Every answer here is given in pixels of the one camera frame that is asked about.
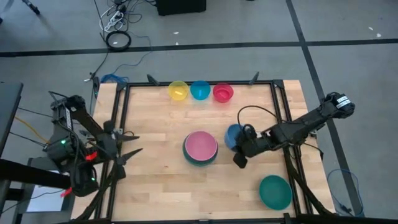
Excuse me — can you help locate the yellow cable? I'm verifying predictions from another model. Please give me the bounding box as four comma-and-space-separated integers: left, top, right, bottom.
14, 115, 48, 144

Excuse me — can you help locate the large pink plastic bowl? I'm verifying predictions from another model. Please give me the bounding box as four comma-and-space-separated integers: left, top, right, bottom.
184, 131, 218, 162

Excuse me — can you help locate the black beam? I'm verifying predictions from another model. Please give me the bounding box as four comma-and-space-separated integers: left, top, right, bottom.
0, 158, 72, 190

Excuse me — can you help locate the black cable bundle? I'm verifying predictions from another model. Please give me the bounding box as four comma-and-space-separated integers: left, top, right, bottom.
74, 164, 126, 222
281, 146, 335, 218

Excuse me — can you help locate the black desk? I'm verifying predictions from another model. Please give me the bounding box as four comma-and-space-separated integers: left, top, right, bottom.
0, 82, 24, 156

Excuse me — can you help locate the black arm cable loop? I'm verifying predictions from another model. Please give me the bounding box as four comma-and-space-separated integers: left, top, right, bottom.
236, 105, 280, 126

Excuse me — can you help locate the small teal plastic bowl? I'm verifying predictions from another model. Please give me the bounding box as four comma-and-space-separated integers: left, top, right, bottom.
190, 80, 211, 101

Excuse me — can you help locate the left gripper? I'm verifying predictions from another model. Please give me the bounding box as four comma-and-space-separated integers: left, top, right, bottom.
101, 120, 144, 166

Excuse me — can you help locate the small pink plastic bowl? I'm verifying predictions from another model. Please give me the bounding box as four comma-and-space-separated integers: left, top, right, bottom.
212, 82, 234, 103

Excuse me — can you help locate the blue cable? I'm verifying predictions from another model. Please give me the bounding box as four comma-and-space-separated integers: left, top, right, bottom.
99, 33, 154, 84
326, 168, 365, 218

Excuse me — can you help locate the white power strip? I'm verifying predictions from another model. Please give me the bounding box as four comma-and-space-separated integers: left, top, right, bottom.
103, 11, 125, 32

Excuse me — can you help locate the black coiled cable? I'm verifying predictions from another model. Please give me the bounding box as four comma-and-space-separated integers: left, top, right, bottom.
105, 30, 132, 52

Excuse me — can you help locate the large green plastic bowl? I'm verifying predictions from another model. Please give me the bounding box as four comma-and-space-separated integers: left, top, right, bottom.
182, 133, 219, 167
258, 174, 293, 211

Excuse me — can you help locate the white paper sheet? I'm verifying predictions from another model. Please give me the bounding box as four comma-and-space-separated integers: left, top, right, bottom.
26, 185, 71, 213

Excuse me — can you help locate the large blue plastic bowl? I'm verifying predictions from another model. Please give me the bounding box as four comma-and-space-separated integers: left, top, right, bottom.
224, 123, 246, 152

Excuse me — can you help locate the small yellow plastic bowl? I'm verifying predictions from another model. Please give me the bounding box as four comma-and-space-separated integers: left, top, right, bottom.
167, 80, 190, 101

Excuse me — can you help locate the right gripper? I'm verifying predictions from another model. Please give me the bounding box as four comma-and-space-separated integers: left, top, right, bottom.
233, 131, 272, 169

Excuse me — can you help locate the black box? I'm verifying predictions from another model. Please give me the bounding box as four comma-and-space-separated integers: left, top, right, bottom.
155, 0, 207, 16

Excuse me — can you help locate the black aluminium table frame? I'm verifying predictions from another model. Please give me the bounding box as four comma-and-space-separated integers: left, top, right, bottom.
74, 72, 335, 224

